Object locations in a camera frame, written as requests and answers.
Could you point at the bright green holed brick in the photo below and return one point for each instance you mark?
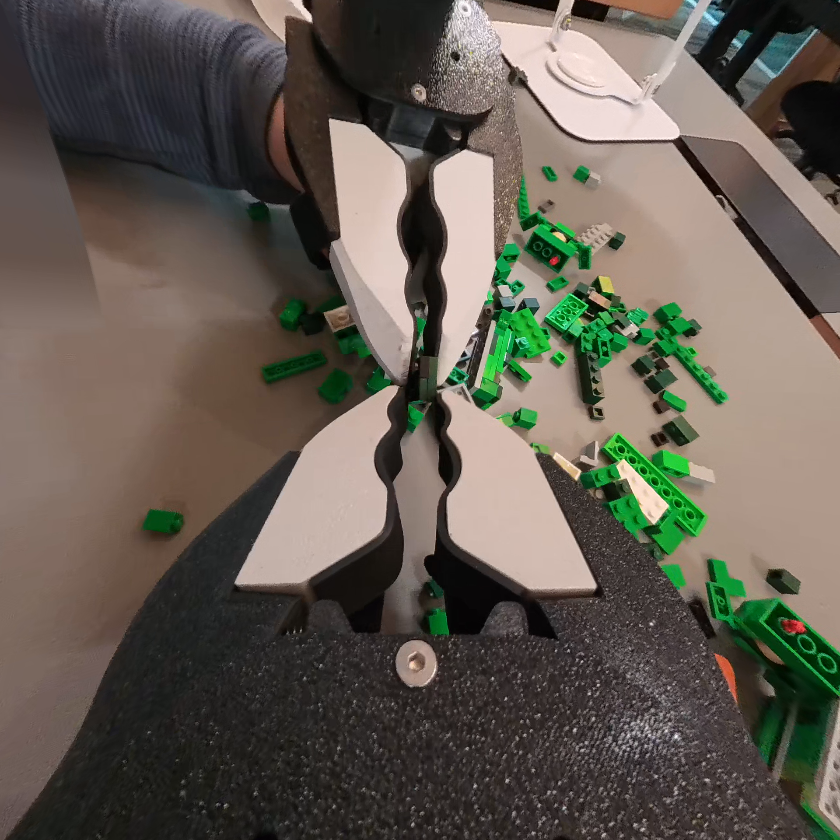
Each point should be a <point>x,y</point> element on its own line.
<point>568,312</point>

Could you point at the black office chair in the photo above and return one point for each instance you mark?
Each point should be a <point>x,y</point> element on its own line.
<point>814,124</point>

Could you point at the green strip assembly grey backing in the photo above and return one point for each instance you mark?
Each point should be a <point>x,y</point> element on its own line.
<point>492,358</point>

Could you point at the light grey bracket brick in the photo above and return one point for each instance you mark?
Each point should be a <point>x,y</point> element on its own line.
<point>589,454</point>

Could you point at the long bright green holed plate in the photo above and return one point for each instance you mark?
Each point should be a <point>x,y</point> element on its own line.
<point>686,508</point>

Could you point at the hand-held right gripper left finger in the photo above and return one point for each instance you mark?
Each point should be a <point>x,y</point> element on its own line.
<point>321,518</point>

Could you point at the orange brick separator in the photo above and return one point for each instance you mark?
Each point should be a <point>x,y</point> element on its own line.
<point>725,679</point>

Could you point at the pile of loose green bricks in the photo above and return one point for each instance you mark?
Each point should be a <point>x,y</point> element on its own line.
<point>292,315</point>

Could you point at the small green brick build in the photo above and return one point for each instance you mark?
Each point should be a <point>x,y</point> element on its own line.
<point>544,246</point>

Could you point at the green brick with grey brick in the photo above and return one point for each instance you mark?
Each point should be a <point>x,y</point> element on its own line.
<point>682,466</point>

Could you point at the grey desk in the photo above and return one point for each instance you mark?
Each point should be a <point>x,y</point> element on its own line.
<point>164,394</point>

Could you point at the light grey studded plate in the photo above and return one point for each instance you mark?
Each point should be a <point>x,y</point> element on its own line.
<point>598,234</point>

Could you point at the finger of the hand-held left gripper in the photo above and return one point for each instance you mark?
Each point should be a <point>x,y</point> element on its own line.
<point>469,229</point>
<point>367,229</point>

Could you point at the dark green brick assembly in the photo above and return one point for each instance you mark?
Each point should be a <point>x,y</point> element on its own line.
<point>426,377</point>

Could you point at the white book stand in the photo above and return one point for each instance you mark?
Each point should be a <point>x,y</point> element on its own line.
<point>623,121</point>

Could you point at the long green studded plate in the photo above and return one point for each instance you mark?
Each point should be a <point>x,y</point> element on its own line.
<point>702,374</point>

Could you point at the black flat pad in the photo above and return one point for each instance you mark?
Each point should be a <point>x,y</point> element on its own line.
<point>761,203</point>

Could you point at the bright green square plate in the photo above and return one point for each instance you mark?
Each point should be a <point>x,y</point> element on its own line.
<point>528,334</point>

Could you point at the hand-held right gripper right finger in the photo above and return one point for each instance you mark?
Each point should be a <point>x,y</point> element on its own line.
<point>512,525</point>

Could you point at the long dark green brick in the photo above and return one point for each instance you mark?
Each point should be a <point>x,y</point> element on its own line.
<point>590,374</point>

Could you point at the person's left hand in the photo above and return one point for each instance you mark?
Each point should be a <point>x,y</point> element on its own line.
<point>282,151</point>

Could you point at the white paper sheet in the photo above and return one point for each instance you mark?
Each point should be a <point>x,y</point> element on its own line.
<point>275,8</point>

